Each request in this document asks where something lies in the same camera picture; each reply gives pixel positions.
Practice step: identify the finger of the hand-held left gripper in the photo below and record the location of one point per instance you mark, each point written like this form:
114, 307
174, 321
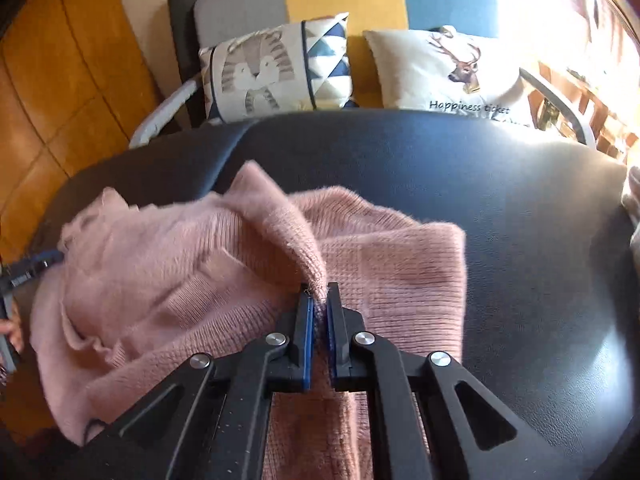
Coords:
40, 262

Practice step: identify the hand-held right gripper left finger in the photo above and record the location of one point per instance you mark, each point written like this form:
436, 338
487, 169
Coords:
307, 345

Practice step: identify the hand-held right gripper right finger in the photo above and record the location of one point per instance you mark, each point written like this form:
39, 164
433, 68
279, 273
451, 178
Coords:
331, 345

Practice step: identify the pink knit sweater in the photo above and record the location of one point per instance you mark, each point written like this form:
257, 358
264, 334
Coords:
175, 285

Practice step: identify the person's left hand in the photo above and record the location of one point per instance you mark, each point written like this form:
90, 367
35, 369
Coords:
12, 330

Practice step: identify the wooden wardrobe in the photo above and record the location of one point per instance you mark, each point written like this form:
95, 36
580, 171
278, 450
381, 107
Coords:
60, 85

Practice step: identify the black rolled mat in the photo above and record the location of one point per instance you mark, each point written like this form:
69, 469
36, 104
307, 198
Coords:
182, 35

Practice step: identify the tiger print cushion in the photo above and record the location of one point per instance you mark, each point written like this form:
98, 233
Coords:
265, 70

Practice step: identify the deer print cushion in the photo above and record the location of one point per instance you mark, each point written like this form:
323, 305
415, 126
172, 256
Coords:
440, 70

